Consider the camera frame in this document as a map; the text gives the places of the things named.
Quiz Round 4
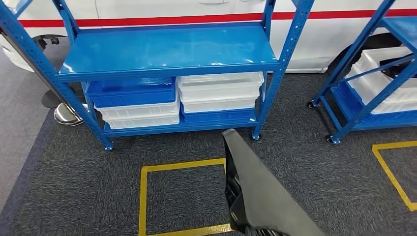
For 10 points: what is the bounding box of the red barrier belt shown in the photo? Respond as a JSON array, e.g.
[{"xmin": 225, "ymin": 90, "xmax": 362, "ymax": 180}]
[{"xmin": 19, "ymin": 8, "xmax": 417, "ymax": 29}]

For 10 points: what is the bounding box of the black part in bin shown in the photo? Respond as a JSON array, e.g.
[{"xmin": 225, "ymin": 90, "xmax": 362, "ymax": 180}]
[{"xmin": 379, "ymin": 57, "xmax": 416, "ymax": 79}]

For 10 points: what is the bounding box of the white car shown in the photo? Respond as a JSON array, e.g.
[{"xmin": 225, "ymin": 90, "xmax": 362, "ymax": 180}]
[{"xmin": 0, "ymin": 0, "xmax": 417, "ymax": 74}]

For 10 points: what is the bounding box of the yellow floor tape square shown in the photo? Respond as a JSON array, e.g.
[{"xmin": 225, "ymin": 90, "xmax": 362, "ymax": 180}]
[
  {"xmin": 372, "ymin": 141, "xmax": 417, "ymax": 212},
  {"xmin": 138, "ymin": 158, "xmax": 234, "ymax": 236}
]

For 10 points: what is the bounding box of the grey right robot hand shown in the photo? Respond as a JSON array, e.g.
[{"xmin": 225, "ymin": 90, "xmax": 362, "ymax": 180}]
[{"xmin": 244, "ymin": 227, "xmax": 291, "ymax": 236}]

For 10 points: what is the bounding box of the black plastic plate frame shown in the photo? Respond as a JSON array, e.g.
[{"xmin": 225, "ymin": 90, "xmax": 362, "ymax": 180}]
[{"xmin": 222, "ymin": 128, "xmax": 327, "ymax": 236}]

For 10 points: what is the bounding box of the blue metal shelf rack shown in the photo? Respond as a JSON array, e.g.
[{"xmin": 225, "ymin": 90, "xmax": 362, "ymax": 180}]
[
  {"xmin": 306, "ymin": 0, "xmax": 417, "ymax": 145},
  {"xmin": 0, "ymin": 0, "xmax": 315, "ymax": 151}
]

